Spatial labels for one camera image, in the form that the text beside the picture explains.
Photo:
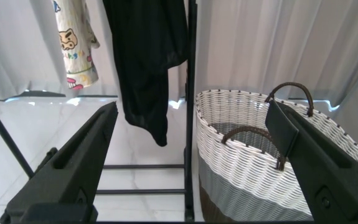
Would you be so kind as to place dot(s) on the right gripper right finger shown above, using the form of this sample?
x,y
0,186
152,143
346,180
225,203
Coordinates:
x,y
334,180

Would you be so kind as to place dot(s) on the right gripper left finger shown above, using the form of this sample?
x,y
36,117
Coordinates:
x,y
66,174

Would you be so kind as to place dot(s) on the cream printed shorts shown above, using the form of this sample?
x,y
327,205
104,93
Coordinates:
x,y
76,46

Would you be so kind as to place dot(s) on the black shirt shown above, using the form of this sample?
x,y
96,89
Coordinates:
x,y
144,62

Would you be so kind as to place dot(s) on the white laundry basket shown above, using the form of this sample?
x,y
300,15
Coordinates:
x,y
244,174

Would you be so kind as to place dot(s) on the black clothes rack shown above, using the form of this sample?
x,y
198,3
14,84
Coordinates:
x,y
190,93

